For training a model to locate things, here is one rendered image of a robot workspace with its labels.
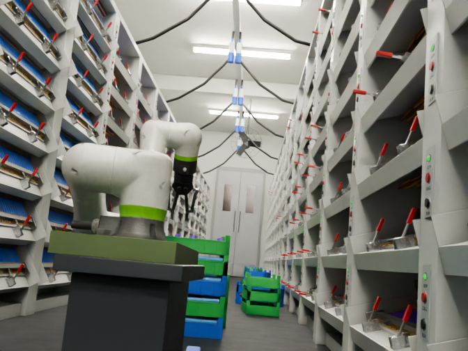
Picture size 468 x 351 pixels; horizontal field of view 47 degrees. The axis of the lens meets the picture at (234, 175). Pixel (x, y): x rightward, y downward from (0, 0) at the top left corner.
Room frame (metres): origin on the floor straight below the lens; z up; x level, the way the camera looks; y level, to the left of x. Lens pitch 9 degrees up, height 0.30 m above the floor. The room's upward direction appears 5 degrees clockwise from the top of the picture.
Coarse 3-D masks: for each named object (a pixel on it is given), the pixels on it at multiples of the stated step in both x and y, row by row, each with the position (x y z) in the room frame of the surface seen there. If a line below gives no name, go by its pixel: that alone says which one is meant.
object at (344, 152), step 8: (352, 112) 1.65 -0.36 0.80; (352, 128) 1.82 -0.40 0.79; (352, 136) 1.70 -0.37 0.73; (344, 144) 1.84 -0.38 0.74; (352, 144) 1.72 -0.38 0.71; (328, 152) 2.25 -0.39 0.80; (336, 152) 2.00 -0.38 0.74; (344, 152) 1.87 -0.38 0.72; (352, 152) 2.04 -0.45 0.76; (328, 160) 2.21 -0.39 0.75; (336, 160) 2.03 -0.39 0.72; (344, 160) 2.21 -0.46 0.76; (328, 168) 2.25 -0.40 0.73
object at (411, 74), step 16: (416, 48) 1.01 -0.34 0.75; (416, 64) 1.03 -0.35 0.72; (400, 80) 1.14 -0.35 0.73; (416, 80) 1.21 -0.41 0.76; (384, 96) 1.28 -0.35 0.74; (400, 96) 1.33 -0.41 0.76; (416, 96) 1.35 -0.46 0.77; (368, 112) 1.45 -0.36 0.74; (384, 112) 1.47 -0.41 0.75; (400, 112) 1.51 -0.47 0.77; (368, 128) 1.50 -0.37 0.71
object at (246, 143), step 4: (248, 116) 8.08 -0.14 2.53; (248, 120) 8.08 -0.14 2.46; (248, 124) 8.07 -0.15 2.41; (248, 128) 8.07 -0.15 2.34; (240, 132) 7.83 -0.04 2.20; (248, 132) 8.08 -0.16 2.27; (232, 136) 7.80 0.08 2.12; (240, 136) 7.82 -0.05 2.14; (244, 136) 7.84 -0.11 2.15; (244, 140) 7.83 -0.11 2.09; (248, 140) 7.86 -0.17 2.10; (236, 144) 7.80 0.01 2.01; (240, 144) 7.79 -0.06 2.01; (244, 144) 7.84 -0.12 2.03; (248, 144) 7.84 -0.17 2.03; (252, 144) 7.83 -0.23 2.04; (256, 144) 7.83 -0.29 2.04; (232, 148) 7.80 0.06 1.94; (240, 148) 7.84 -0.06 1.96; (244, 148) 7.82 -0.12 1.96; (240, 152) 7.83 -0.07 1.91
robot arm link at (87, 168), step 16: (80, 144) 1.40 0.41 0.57; (96, 144) 1.41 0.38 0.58; (64, 160) 1.39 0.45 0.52; (80, 160) 1.37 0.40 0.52; (96, 160) 1.38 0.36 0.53; (112, 160) 1.38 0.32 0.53; (64, 176) 1.41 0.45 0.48; (80, 176) 1.38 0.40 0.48; (96, 176) 1.38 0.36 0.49; (80, 192) 1.45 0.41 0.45; (96, 192) 1.47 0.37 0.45; (80, 208) 1.58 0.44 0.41; (96, 208) 1.59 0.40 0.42
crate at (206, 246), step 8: (168, 240) 2.11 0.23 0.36; (176, 240) 2.12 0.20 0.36; (184, 240) 2.12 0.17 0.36; (192, 240) 2.12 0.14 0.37; (200, 240) 2.13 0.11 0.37; (208, 240) 2.13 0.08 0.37; (216, 240) 2.13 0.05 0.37; (224, 240) 2.32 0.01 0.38; (192, 248) 2.12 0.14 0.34; (200, 248) 2.13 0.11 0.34; (208, 248) 2.13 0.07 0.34; (216, 248) 2.13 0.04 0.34; (224, 248) 2.14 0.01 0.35
